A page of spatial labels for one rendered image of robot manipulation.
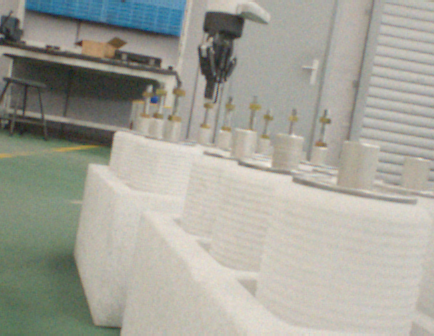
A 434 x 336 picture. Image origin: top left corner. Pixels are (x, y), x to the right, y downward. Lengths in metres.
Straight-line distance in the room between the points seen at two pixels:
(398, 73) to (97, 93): 2.91
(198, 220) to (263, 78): 5.44
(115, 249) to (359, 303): 0.51
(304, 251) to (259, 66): 5.67
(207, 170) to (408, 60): 5.73
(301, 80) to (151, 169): 5.24
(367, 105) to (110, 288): 5.39
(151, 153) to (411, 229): 0.54
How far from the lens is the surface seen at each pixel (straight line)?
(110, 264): 0.81
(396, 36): 6.24
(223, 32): 1.13
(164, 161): 0.83
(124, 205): 0.80
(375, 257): 0.34
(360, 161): 0.37
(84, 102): 6.08
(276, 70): 6.01
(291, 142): 0.48
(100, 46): 5.59
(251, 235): 0.45
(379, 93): 6.13
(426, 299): 0.44
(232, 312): 0.33
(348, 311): 0.34
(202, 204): 0.57
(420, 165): 0.53
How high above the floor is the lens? 0.27
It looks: 3 degrees down
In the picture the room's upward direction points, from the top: 10 degrees clockwise
